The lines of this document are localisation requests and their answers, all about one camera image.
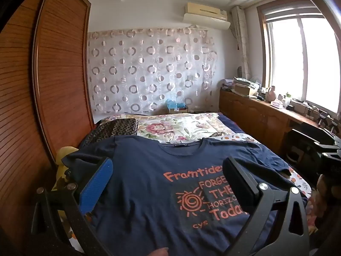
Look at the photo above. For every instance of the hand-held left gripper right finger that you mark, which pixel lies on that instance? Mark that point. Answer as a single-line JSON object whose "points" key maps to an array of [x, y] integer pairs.
{"points": [[241, 184]]}

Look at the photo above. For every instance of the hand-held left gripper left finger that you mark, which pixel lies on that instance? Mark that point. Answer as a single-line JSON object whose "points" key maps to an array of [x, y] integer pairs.
{"points": [[96, 186]]}

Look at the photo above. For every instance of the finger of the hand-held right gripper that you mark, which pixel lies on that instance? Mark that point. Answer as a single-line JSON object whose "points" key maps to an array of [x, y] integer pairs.
{"points": [[306, 138]]}

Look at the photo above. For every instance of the navy printed t-shirt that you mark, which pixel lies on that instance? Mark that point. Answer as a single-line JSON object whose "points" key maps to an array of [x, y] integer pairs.
{"points": [[149, 192]]}

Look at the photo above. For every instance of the black circle-patterned garment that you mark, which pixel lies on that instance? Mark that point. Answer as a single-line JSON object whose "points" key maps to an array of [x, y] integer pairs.
{"points": [[117, 129]]}

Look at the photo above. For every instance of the person's left hand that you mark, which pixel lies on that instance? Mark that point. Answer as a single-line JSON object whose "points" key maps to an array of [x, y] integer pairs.
{"points": [[159, 252]]}

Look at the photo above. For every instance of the white box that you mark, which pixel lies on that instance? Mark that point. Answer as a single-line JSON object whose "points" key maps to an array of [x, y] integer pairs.
{"points": [[299, 106]]}

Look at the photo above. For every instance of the orange-print bed sheet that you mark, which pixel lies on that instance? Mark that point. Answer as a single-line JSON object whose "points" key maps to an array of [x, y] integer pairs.
{"points": [[299, 182]]}

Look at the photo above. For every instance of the yellow plush toy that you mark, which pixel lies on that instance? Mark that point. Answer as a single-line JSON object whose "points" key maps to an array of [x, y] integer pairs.
{"points": [[62, 165]]}

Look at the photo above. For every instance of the green-capped bottle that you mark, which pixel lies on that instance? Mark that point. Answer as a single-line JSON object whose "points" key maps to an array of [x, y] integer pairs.
{"points": [[287, 98]]}

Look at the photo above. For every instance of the pink tissue pack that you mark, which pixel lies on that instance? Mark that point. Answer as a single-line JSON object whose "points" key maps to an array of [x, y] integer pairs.
{"points": [[276, 104]]}

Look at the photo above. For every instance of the small patterned pouch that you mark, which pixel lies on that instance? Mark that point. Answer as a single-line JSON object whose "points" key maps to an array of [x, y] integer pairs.
{"points": [[219, 134]]}

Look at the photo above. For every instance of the pink figurine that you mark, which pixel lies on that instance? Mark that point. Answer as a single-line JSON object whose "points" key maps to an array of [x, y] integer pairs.
{"points": [[272, 94]]}

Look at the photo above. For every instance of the wooden cabinet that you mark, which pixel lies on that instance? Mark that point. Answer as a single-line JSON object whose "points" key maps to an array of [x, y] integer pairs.
{"points": [[253, 117]]}

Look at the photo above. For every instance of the navy blue blanket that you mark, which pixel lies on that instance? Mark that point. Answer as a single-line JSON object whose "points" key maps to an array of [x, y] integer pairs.
{"points": [[229, 124]]}

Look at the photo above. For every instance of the book stack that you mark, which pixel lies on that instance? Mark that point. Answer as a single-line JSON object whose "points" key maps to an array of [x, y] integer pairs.
{"points": [[245, 88]]}

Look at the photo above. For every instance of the window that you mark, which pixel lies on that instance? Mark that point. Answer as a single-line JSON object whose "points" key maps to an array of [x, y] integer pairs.
{"points": [[287, 58]]}

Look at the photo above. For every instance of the floral quilt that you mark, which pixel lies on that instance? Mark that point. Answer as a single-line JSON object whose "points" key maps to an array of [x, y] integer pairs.
{"points": [[173, 128]]}

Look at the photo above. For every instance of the paper stack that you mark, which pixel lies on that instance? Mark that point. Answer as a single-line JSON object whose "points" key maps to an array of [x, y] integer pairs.
{"points": [[227, 85]]}

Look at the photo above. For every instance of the cardboard box with blue bags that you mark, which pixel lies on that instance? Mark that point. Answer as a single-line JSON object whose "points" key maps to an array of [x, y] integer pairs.
{"points": [[178, 109]]}

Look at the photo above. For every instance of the white wrapped pipe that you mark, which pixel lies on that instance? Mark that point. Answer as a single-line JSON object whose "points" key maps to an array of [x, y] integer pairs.
{"points": [[242, 45]]}

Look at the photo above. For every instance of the circle-patterned sheer curtain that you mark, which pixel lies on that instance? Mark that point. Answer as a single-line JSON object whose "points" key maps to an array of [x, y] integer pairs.
{"points": [[149, 69]]}

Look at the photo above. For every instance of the wall air conditioner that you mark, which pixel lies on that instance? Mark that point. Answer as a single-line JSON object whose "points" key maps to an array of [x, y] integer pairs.
{"points": [[205, 16]]}

